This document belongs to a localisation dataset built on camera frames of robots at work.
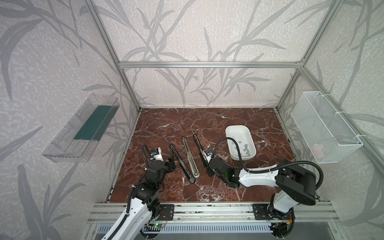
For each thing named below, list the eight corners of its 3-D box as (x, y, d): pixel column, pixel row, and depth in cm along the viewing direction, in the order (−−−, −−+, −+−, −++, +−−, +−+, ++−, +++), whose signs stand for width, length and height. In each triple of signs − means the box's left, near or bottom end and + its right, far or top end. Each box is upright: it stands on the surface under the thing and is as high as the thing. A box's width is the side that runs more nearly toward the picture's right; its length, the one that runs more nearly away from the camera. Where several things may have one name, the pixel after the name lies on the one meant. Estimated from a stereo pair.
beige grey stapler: (194, 178, 86) (194, 177, 84) (181, 139, 103) (180, 137, 102) (200, 176, 87) (200, 175, 85) (186, 137, 104) (185, 136, 103)
